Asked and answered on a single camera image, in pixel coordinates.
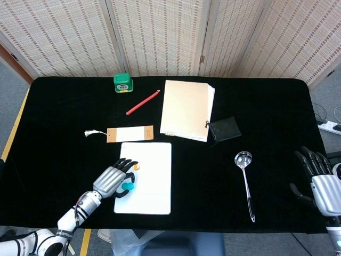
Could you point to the beige spiral notebook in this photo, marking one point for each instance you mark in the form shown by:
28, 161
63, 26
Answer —
186, 106

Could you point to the blue grey seat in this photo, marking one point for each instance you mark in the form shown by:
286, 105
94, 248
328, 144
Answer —
183, 244

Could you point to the white magnetic board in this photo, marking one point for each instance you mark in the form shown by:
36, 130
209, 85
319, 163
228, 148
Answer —
154, 186

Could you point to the pale grey cloth cover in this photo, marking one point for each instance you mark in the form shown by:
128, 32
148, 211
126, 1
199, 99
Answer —
122, 244

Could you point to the silver metal ladle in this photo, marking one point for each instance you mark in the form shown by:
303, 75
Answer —
243, 159

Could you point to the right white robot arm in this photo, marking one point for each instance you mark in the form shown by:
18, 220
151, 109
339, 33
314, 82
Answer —
336, 237

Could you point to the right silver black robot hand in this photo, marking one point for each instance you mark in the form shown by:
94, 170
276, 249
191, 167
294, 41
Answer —
326, 194

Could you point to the black table cloth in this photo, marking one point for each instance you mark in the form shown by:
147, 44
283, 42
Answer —
66, 120

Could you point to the green cube box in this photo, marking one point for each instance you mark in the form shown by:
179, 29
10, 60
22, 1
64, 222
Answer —
123, 81

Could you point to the metal screen hinge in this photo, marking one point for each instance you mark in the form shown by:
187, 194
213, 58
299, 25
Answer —
202, 59

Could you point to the white shoe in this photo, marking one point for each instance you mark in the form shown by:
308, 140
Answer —
104, 236

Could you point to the kraft bookmark with tassel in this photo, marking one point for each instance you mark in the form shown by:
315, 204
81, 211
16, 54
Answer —
128, 134

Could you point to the white power strip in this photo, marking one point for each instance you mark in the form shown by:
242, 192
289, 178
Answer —
330, 126

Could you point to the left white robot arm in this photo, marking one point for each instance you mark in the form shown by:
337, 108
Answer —
66, 218

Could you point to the woven folding screen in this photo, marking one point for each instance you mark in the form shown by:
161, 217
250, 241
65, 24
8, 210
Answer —
160, 34

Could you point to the yellow floor tape strip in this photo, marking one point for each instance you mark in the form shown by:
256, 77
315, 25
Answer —
16, 120
85, 242

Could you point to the red pencil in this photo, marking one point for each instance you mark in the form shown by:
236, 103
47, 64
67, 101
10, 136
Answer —
143, 103

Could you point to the white black sneaker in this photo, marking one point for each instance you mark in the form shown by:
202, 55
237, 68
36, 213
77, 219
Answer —
337, 170

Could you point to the small white tape piece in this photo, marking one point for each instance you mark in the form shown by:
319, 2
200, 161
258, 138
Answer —
72, 250

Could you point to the yellow round magnet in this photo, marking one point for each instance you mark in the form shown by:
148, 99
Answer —
137, 167

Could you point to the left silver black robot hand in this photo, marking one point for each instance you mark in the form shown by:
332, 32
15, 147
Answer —
108, 182

